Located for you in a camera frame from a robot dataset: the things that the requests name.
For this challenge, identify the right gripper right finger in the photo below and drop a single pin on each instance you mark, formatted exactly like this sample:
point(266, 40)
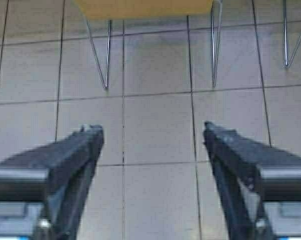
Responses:
point(259, 186)

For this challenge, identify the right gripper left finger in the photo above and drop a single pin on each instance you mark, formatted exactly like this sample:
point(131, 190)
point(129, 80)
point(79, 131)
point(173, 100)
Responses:
point(43, 191)

